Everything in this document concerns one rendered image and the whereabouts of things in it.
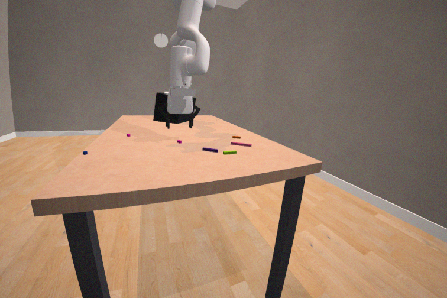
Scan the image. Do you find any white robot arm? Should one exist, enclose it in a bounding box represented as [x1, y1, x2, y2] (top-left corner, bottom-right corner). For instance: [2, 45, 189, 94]
[169, 0, 216, 96]

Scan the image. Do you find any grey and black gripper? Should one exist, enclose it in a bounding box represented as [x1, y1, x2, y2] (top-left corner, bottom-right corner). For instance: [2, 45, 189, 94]
[158, 89, 200, 129]

